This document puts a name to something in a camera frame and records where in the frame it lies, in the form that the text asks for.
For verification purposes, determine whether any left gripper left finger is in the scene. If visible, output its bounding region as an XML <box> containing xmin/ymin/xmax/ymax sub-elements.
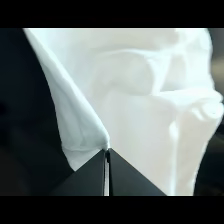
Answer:
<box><xmin>50</xmin><ymin>148</ymin><xmax>106</xmax><ymax>197</ymax></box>

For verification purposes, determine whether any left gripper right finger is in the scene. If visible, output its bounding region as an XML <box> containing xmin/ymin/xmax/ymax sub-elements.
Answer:
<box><xmin>107</xmin><ymin>147</ymin><xmax>167</xmax><ymax>197</ymax></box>

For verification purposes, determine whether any white garment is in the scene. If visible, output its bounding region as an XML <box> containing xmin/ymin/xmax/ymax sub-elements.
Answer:
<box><xmin>22</xmin><ymin>27</ymin><xmax>224</xmax><ymax>197</ymax></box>

